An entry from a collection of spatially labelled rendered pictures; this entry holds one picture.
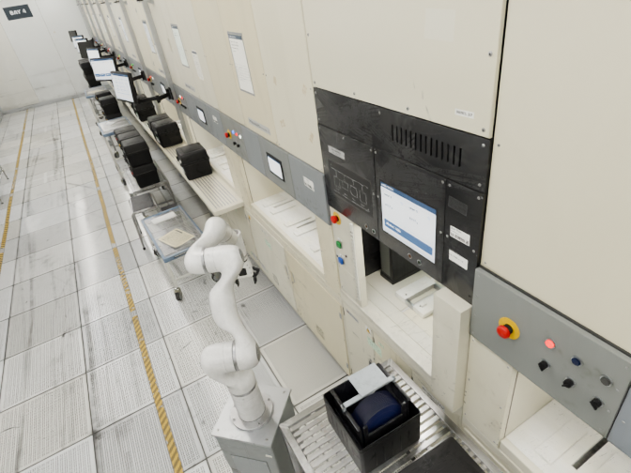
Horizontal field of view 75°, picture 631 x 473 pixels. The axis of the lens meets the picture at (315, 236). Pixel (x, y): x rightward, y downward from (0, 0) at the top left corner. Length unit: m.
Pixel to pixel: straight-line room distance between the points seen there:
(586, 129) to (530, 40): 0.21
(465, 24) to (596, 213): 0.51
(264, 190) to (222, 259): 1.80
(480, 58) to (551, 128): 0.23
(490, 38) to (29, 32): 14.07
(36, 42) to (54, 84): 1.13
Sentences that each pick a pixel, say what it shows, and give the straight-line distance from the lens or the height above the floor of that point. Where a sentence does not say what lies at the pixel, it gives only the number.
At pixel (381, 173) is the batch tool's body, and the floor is 1.72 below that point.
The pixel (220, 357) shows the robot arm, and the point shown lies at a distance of 1.68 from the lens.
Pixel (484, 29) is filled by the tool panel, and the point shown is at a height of 2.19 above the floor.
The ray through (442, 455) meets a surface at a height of 0.86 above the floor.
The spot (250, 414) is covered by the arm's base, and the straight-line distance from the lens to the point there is 1.92.
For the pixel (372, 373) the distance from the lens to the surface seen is 1.62.
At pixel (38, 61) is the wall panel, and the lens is 14.74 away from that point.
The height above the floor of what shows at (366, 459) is 0.86.
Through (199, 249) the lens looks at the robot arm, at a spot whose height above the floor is 1.51.
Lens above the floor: 2.37
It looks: 33 degrees down
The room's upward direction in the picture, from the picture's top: 9 degrees counter-clockwise
